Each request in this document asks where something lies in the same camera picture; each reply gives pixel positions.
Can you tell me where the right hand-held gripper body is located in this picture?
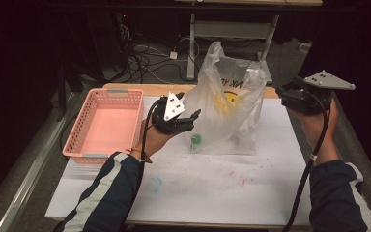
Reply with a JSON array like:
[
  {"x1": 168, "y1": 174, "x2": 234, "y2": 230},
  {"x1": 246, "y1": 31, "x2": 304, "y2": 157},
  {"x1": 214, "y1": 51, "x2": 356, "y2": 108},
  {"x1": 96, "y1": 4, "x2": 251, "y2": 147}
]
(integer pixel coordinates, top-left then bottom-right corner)
[{"x1": 281, "y1": 70, "x2": 357, "y2": 116}]

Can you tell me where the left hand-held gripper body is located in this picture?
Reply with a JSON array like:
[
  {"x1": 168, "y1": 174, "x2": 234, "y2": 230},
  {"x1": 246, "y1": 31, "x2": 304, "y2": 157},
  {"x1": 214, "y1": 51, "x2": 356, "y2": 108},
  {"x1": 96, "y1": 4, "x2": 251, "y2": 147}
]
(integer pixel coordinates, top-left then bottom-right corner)
[{"x1": 151, "y1": 91, "x2": 196, "y2": 135}]

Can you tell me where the clear plastic bag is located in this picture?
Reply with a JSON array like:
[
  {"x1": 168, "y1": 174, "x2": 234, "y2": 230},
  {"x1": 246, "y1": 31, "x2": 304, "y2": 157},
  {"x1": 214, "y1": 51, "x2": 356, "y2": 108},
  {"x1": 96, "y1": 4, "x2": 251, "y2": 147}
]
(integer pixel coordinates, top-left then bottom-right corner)
[{"x1": 182, "y1": 41, "x2": 271, "y2": 157}]

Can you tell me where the pink plastic basket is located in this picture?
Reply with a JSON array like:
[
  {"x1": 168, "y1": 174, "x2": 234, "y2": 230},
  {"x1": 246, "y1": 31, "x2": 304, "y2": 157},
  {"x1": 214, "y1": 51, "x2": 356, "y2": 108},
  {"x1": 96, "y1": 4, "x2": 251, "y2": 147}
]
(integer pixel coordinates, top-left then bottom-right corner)
[{"x1": 62, "y1": 88, "x2": 145, "y2": 165}]

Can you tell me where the person's left hand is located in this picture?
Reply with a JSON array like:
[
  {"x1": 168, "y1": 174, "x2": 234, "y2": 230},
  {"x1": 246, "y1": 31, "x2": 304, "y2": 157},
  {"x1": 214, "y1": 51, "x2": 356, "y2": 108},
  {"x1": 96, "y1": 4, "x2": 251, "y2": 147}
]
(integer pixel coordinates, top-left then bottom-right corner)
[{"x1": 129, "y1": 118, "x2": 176, "y2": 162}]

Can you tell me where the person's right hand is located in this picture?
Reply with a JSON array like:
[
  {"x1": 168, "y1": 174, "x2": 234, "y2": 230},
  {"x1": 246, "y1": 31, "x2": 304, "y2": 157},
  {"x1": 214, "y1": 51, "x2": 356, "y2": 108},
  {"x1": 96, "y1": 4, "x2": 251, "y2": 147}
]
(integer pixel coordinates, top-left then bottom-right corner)
[{"x1": 289, "y1": 98, "x2": 341, "y2": 166}]

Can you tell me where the white table mat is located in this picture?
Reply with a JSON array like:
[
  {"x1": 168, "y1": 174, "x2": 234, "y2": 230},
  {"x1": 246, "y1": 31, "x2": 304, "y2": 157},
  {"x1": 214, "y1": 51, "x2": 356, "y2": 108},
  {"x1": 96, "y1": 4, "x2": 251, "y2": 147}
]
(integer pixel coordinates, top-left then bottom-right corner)
[{"x1": 44, "y1": 96, "x2": 313, "y2": 227}]

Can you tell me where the black stand leg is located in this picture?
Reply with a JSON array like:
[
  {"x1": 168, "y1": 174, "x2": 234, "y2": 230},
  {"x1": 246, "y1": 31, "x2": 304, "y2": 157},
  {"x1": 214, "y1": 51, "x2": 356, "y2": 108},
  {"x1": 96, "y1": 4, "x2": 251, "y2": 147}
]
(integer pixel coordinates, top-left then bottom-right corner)
[{"x1": 56, "y1": 62, "x2": 68, "y2": 123}]

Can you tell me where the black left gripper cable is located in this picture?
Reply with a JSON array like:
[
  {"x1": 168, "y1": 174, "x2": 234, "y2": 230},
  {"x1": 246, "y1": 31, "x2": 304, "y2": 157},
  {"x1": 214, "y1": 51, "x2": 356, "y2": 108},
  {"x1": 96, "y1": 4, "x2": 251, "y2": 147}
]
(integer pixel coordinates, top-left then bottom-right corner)
[{"x1": 139, "y1": 98, "x2": 162, "y2": 164}]

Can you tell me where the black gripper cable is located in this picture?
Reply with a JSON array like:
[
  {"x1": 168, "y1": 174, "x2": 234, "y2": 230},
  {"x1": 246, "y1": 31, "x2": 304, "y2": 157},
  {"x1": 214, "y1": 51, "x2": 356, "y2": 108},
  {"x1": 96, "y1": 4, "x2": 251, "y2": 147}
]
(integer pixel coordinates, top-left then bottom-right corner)
[
  {"x1": 139, "y1": 98, "x2": 162, "y2": 164},
  {"x1": 282, "y1": 91, "x2": 333, "y2": 232}
]

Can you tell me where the white metal desk frame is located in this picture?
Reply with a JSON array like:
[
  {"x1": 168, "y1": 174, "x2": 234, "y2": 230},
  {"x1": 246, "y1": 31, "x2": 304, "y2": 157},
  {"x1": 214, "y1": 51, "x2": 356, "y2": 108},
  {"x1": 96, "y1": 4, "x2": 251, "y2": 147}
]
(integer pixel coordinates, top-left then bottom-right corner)
[{"x1": 173, "y1": 0, "x2": 324, "y2": 85}]

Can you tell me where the tangle of black floor cables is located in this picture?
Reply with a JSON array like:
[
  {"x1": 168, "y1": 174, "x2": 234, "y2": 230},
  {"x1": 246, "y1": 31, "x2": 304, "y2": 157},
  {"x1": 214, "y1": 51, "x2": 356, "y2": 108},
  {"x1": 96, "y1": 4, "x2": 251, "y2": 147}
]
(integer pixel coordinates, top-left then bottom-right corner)
[{"x1": 115, "y1": 18, "x2": 207, "y2": 85}]

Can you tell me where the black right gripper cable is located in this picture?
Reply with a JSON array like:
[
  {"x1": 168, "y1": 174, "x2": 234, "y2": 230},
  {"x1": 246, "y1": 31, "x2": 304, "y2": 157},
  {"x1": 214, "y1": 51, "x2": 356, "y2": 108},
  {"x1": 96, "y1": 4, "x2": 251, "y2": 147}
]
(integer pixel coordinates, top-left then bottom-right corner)
[{"x1": 282, "y1": 91, "x2": 333, "y2": 232}]

